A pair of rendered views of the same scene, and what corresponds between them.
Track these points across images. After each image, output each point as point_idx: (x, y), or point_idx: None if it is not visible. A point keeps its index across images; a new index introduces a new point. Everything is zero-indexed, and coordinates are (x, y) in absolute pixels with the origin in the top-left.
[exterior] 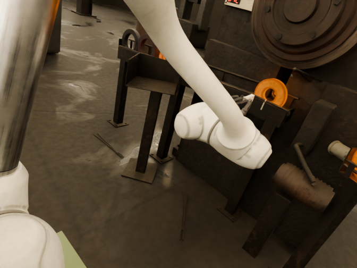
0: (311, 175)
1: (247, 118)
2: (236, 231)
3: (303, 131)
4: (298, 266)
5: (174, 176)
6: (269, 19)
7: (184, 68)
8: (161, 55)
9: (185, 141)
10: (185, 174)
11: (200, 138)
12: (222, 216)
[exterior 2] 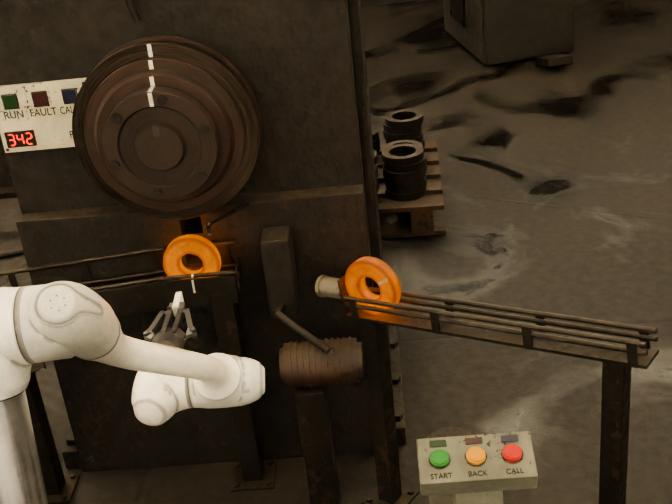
0: (321, 343)
1: (217, 353)
2: (287, 496)
3: (272, 287)
4: (390, 466)
5: (116, 502)
6: (127, 178)
7: (148, 365)
8: None
9: (84, 423)
10: (129, 482)
11: (178, 409)
12: (249, 494)
